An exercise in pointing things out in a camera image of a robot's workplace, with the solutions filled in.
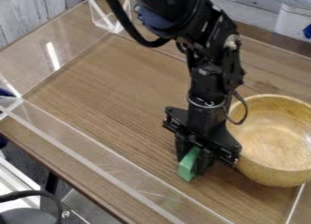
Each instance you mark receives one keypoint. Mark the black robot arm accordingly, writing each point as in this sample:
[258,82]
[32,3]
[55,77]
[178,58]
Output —
[206,36]

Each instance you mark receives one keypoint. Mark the black table leg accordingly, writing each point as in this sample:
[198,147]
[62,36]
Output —
[52,183]

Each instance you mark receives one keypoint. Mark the green rectangular block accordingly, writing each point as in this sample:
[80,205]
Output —
[186,165]

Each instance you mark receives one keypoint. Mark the clear acrylic corner bracket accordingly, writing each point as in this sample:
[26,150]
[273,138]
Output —
[104,20]

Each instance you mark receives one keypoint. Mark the white container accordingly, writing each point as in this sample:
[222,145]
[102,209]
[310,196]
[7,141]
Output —
[294,22]

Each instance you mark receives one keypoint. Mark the clear acrylic enclosure wall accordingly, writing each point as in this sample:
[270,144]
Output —
[86,116]

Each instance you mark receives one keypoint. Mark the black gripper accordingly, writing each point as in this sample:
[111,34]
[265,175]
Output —
[199,127]

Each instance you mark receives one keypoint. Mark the brown wooden bowl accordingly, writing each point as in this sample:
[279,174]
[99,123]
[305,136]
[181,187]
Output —
[275,139]

